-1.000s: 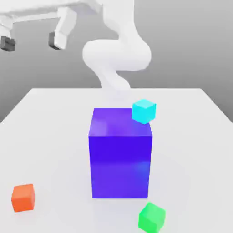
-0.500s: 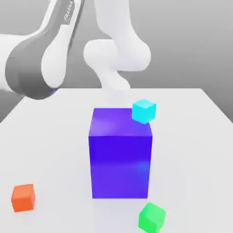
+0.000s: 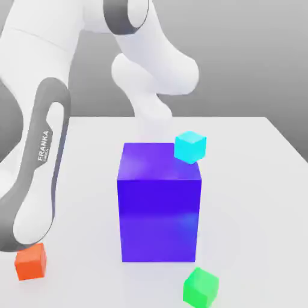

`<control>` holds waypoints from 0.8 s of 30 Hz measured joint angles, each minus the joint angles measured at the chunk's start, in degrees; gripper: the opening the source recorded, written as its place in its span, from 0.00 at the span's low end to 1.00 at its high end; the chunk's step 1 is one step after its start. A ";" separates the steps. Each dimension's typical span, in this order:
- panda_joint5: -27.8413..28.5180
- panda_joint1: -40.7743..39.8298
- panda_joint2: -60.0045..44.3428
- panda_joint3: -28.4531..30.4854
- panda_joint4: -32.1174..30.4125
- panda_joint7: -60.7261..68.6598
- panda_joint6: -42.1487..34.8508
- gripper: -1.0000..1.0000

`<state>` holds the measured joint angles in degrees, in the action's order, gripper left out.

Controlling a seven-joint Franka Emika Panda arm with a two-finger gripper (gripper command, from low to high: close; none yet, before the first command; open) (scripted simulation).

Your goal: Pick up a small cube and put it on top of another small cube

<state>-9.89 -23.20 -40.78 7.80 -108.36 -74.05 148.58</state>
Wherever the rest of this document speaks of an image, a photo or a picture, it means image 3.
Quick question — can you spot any small cyan cube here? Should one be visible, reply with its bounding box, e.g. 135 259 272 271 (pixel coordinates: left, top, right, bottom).
173 131 208 165

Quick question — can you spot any small green cube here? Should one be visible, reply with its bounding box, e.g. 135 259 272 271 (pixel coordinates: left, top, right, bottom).
182 266 220 308

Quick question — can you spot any small orange cube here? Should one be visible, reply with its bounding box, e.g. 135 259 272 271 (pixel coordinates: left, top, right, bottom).
14 242 48 282

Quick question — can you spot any large blue box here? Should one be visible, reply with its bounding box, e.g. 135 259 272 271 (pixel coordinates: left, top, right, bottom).
116 142 202 263

